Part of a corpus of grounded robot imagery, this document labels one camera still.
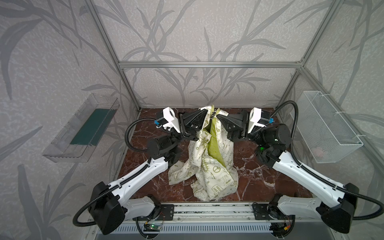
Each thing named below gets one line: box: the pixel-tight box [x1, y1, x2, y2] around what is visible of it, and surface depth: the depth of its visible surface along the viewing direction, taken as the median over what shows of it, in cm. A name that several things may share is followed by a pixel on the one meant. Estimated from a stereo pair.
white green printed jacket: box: [168, 105, 239, 201], surface depth 59 cm
